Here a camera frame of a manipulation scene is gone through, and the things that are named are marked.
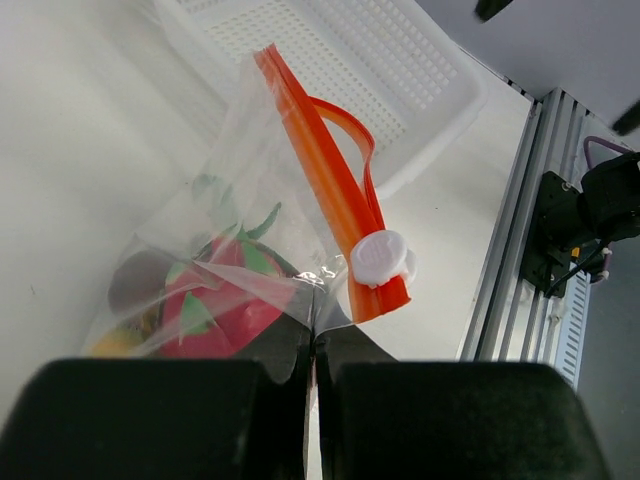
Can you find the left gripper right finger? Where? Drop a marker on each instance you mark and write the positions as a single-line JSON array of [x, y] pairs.
[[381, 418]]

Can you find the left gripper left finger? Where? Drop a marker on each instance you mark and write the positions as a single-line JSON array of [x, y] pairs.
[[244, 417]]

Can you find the pink dragon fruit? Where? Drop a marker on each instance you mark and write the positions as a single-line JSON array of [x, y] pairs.
[[210, 317]]

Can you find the yellow green mango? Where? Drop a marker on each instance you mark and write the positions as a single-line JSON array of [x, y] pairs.
[[119, 342]]

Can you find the dark red apple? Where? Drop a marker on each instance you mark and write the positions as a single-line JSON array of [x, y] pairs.
[[138, 280]]

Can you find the clear zip bag orange zipper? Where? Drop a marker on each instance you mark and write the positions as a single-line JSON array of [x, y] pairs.
[[280, 145]]

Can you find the aluminium mounting rail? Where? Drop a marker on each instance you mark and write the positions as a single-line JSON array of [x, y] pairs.
[[509, 316]]

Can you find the white slotted cable duct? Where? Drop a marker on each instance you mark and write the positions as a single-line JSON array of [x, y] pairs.
[[571, 320]]

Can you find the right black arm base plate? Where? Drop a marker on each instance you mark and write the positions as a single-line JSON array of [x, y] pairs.
[[559, 224]]

